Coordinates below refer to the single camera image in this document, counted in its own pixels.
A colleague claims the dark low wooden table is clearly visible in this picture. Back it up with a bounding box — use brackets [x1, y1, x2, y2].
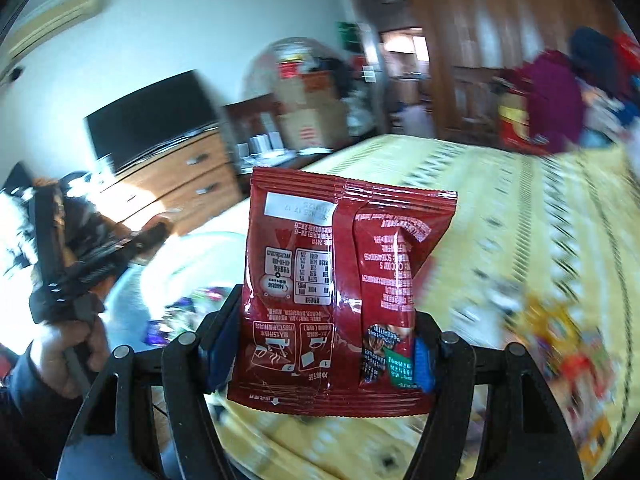
[234, 147, 342, 177]

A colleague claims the yellow printed bed sheet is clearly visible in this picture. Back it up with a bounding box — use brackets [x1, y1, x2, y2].
[210, 135, 640, 480]

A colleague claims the white air conditioner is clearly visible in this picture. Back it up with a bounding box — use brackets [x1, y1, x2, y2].
[0, 0, 102, 62]

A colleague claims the red gift box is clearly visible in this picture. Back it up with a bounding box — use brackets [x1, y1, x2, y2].
[496, 89, 547, 154]

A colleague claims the heap of mixed clothes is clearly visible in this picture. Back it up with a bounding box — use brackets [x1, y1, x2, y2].
[580, 84, 640, 147]

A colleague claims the pile of mixed snack packets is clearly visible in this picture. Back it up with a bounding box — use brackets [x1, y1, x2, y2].
[470, 270, 622, 461]

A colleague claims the clear plastic bowl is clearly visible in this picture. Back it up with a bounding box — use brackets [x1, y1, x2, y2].
[106, 231, 248, 358]

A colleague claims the green hanging bag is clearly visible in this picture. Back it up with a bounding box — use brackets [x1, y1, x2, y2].
[337, 21, 371, 53]

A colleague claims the dark wooden chair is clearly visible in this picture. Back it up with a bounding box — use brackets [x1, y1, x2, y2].
[222, 101, 279, 159]

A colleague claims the large cardboard box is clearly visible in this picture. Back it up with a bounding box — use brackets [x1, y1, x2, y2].
[279, 104, 352, 154]

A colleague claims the cardboard box with red print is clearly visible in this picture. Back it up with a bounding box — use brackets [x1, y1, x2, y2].
[276, 71, 337, 111]

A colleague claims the red plastic bag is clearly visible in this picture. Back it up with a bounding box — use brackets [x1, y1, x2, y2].
[276, 57, 303, 81]

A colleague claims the maroon garment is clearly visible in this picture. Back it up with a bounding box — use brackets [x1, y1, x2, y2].
[520, 51, 587, 154]

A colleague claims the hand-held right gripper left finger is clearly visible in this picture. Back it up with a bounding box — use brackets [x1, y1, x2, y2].
[57, 285, 246, 480]

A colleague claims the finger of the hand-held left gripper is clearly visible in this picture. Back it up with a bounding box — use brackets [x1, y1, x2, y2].
[64, 222, 171, 284]

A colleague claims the black flat television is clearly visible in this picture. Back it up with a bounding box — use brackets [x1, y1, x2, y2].
[83, 70, 222, 177]

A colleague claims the wooden chest of drawers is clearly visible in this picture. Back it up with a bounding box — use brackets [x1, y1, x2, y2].
[95, 129, 247, 242]

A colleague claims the red instant coffee packet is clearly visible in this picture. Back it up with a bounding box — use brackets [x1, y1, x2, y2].
[226, 166, 459, 418]

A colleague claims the small heap of snack packets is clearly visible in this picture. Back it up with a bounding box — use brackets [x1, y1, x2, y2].
[144, 287, 223, 350]

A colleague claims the dark navy garment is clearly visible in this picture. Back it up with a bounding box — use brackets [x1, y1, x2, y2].
[569, 26, 622, 97]

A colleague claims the person's left hand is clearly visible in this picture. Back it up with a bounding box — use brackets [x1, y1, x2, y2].
[30, 319, 112, 397]

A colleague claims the person's left forearm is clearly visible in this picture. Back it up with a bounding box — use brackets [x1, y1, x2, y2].
[0, 342, 88, 480]

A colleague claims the brown wooden wardrobe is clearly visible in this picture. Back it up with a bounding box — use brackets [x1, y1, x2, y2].
[400, 0, 627, 147]

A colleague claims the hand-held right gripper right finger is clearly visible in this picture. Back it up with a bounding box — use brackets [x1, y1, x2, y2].
[400, 312, 586, 480]

